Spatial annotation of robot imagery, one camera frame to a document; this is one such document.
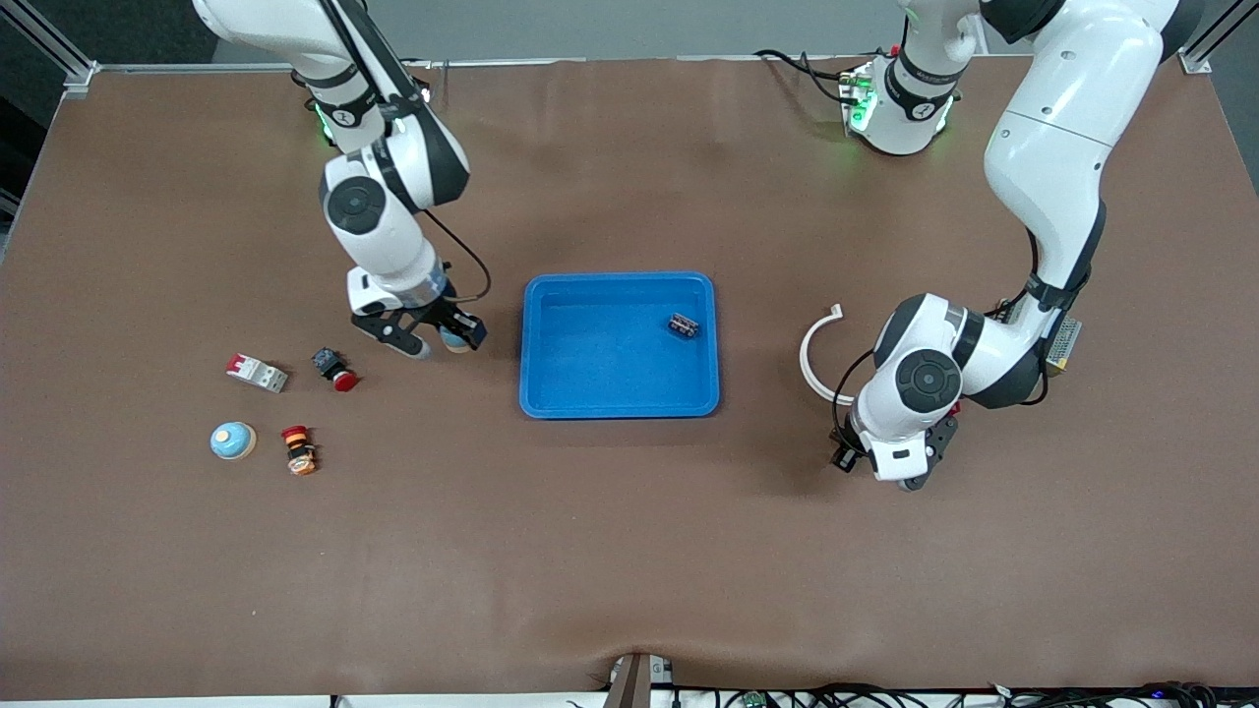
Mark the blue plastic tray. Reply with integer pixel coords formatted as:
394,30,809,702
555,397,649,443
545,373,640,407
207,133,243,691
518,270,722,421

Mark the red button with black block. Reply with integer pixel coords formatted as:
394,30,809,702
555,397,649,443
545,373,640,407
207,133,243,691
312,346,360,393

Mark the white curved plastic clamp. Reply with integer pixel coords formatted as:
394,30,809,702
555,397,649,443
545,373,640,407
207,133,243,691
799,304,847,406

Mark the white red circuit breaker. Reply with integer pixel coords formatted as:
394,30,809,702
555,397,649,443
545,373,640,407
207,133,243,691
225,354,290,394

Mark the red button with orange block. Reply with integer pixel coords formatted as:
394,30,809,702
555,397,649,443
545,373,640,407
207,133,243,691
280,424,320,478

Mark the metal mesh power supply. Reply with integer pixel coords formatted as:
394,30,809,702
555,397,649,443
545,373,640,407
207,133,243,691
1045,315,1084,377

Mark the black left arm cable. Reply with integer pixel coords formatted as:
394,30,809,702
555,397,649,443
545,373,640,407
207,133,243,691
831,349,876,439

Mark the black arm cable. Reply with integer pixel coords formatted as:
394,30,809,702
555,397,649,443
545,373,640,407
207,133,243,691
421,208,492,302
831,349,876,439

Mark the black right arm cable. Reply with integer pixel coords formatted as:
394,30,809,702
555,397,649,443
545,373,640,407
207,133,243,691
421,208,492,302

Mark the aluminium frame post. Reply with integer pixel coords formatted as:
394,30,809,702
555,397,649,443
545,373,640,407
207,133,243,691
1178,0,1259,76
0,0,99,99

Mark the black base cable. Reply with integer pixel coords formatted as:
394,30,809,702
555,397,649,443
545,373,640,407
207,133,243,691
753,47,855,105

